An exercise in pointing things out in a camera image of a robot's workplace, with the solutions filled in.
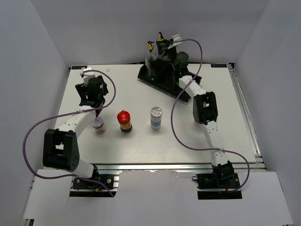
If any red lid sauce jar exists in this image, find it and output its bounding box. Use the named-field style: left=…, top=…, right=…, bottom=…
left=117, top=110, right=132, bottom=133

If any blue corner label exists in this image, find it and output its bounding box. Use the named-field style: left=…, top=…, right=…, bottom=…
left=210, top=64, right=227, bottom=68
left=71, top=65, right=87, bottom=70

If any blue corner label right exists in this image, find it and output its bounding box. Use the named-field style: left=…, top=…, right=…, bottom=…
left=210, top=64, right=227, bottom=68

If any silver lid blue label shaker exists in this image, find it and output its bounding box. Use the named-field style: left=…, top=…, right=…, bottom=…
left=150, top=106, right=163, bottom=130

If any clear glass oil bottle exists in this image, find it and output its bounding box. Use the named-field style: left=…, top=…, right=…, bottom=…
left=156, top=32, right=164, bottom=46
left=145, top=41, right=156, bottom=77

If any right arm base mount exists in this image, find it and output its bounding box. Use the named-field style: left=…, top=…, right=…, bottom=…
left=191, top=173, right=242, bottom=200

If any black plastic organizer tray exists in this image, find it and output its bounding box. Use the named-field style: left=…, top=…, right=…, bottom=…
left=138, top=59, right=195, bottom=102

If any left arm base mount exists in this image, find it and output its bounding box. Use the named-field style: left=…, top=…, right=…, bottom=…
left=69, top=171, right=119, bottom=198

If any blue corner label left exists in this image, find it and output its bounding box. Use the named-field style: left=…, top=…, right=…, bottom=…
left=71, top=65, right=87, bottom=70

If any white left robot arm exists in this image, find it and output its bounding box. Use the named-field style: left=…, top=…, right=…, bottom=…
left=42, top=75, right=108, bottom=188

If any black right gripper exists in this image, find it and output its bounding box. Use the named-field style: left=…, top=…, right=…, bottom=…
left=156, top=38, right=178, bottom=71

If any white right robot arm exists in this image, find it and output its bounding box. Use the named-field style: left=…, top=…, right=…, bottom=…
left=156, top=37, right=235, bottom=190

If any white label lid spice jar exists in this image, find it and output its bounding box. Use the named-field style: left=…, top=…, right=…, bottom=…
left=92, top=116, right=106, bottom=134

